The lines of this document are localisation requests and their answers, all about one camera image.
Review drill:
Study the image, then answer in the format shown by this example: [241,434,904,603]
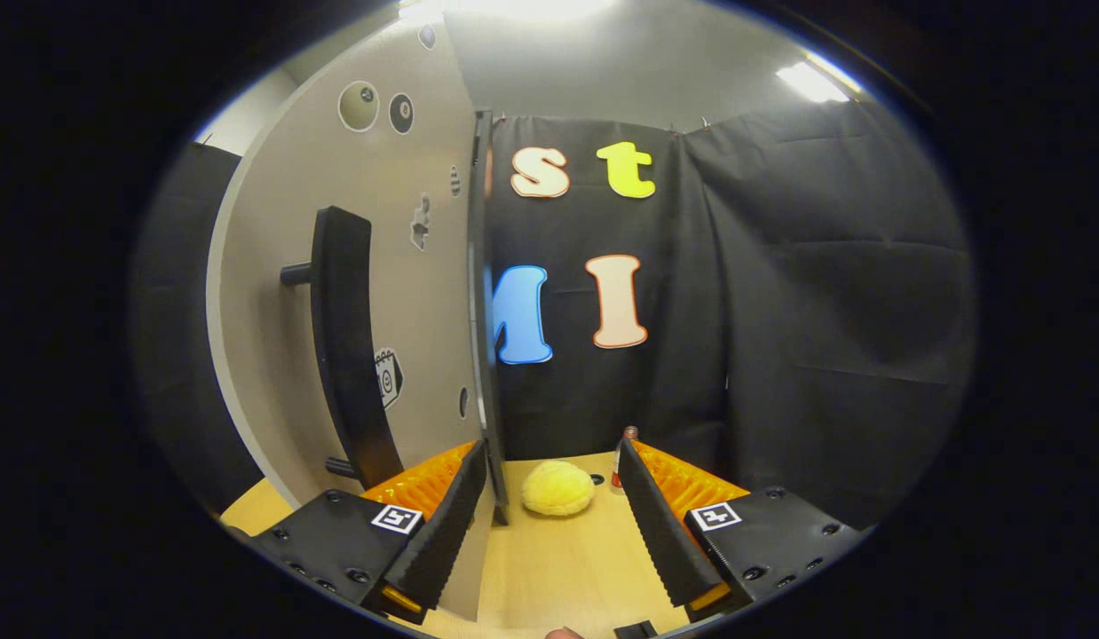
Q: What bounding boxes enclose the yellow plush ball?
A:
[521,460,597,518]

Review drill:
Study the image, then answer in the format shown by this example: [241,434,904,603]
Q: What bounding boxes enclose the narrow ceiling light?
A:
[776,58,861,105]

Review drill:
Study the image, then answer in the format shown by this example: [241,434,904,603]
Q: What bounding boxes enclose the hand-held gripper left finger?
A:
[248,441,488,625]

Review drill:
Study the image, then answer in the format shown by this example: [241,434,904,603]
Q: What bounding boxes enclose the dark grey shoe cabinet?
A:
[466,108,512,526]

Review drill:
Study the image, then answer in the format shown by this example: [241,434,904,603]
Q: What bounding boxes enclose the black backdrop cloth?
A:
[128,111,976,533]

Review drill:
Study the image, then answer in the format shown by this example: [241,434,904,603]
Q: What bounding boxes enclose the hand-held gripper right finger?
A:
[616,437,870,622]

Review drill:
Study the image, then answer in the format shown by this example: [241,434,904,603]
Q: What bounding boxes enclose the beige shoe cabinet door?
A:
[206,16,499,622]

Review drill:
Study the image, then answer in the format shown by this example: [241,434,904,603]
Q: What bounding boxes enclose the clear plastic water bottle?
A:
[611,426,639,494]

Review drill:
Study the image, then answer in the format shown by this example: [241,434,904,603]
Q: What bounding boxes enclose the large ceiling light panel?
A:
[399,0,621,23]

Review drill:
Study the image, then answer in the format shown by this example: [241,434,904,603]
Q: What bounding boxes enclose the black door handle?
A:
[280,206,405,491]

